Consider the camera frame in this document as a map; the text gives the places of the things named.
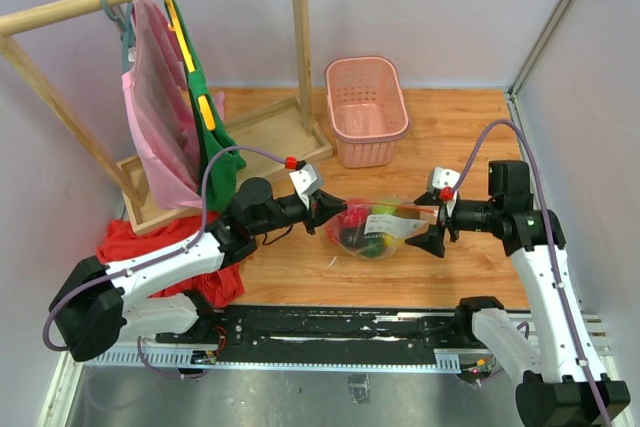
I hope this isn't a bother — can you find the dark green fake vegetable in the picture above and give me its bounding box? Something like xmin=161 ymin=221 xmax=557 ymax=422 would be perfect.
xmin=359 ymin=239 xmax=389 ymax=259

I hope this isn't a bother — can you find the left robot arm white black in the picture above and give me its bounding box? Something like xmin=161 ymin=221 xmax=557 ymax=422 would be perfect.
xmin=45 ymin=170 xmax=346 ymax=362

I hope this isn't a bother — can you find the pink plastic basket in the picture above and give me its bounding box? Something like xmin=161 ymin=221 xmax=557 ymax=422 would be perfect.
xmin=325 ymin=56 xmax=411 ymax=168

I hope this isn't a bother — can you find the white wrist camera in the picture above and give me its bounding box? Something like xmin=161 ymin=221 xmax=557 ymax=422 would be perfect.
xmin=427 ymin=167 xmax=460 ymax=206
xmin=289 ymin=164 xmax=323 ymax=210

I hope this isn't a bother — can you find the pink hanging garment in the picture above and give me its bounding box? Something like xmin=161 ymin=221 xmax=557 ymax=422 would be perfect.
xmin=122 ymin=0 xmax=202 ymax=210

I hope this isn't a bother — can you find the green hanging garment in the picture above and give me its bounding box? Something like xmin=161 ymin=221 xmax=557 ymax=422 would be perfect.
xmin=166 ymin=0 xmax=246 ymax=212

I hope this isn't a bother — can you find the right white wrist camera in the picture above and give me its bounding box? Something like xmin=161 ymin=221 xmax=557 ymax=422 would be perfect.
xmin=427 ymin=167 xmax=460 ymax=206

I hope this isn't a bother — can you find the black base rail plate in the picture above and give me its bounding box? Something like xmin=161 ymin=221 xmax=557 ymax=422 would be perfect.
xmin=155 ymin=305 xmax=484 ymax=361

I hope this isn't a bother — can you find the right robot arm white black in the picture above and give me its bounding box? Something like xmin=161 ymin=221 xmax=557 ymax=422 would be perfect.
xmin=407 ymin=160 xmax=630 ymax=426

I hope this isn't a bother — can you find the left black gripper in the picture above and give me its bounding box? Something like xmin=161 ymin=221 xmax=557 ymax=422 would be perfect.
xmin=251 ymin=189 xmax=348 ymax=236

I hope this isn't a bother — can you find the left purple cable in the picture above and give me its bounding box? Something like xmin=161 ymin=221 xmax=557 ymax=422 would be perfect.
xmin=41 ymin=144 xmax=299 ymax=379

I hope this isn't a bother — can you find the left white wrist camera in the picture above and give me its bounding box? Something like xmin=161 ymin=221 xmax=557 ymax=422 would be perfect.
xmin=289 ymin=164 xmax=323 ymax=210

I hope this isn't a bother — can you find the clear zip top bag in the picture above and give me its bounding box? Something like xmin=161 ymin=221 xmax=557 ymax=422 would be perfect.
xmin=324 ymin=196 xmax=437 ymax=259

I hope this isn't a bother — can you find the teal clothes hanger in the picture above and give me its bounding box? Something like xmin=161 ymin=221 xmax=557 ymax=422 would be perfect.
xmin=100 ymin=0 xmax=136 ymax=73

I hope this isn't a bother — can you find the yellow clothes hanger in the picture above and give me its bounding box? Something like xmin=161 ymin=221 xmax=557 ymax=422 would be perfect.
xmin=164 ymin=0 xmax=216 ymax=131

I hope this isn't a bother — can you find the red fake pepper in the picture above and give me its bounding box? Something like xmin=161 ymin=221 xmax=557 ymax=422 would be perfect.
xmin=335 ymin=207 xmax=369 ymax=231

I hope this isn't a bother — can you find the grey slotted cable duct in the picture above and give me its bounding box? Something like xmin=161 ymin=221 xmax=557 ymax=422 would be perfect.
xmin=87 ymin=346 xmax=462 ymax=374

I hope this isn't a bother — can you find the crumpled red cloth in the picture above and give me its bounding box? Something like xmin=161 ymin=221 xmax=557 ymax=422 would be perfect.
xmin=96 ymin=215 xmax=245 ymax=308

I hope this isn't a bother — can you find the wooden clothes rack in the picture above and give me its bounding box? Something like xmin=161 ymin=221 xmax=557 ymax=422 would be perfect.
xmin=1 ymin=0 xmax=333 ymax=235

